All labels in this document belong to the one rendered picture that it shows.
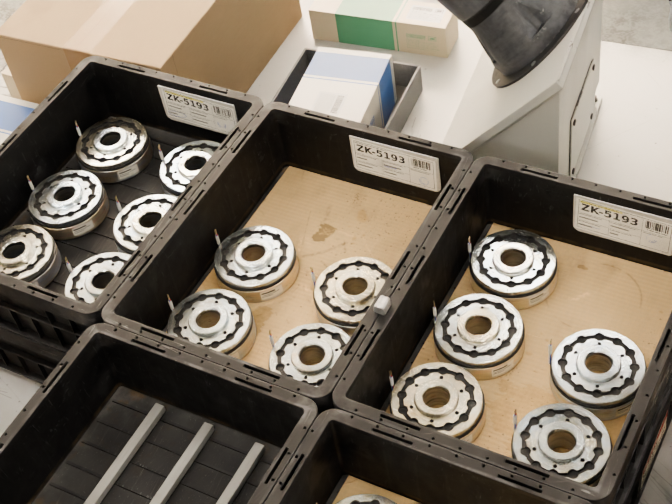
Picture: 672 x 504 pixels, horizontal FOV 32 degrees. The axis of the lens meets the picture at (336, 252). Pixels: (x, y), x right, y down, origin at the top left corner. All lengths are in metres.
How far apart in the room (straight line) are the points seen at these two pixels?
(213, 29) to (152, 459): 0.74
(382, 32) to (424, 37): 0.07
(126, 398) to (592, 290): 0.56
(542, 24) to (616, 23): 1.56
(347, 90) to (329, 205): 0.28
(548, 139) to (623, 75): 0.37
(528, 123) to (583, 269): 0.22
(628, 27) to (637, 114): 1.32
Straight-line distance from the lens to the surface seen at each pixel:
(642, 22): 3.18
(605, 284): 1.44
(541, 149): 1.59
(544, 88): 1.51
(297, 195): 1.57
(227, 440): 1.35
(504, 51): 1.62
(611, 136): 1.81
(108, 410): 1.41
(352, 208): 1.54
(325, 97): 1.77
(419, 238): 1.36
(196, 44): 1.79
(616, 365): 1.32
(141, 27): 1.81
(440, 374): 1.32
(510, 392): 1.34
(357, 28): 1.99
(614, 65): 1.94
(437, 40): 1.94
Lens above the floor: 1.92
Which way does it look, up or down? 47 degrees down
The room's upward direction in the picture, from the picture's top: 11 degrees counter-clockwise
